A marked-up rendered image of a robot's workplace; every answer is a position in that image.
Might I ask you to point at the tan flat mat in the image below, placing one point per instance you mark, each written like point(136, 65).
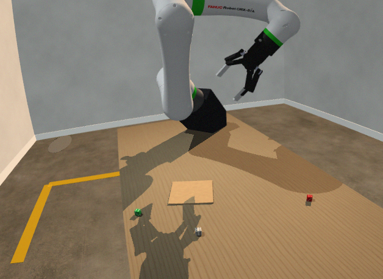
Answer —
point(191, 192)

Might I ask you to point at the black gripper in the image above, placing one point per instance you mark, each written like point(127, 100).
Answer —
point(254, 57)

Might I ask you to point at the white die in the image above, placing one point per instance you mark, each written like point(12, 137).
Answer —
point(198, 231)

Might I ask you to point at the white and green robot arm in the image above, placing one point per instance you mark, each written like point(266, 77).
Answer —
point(174, 23)

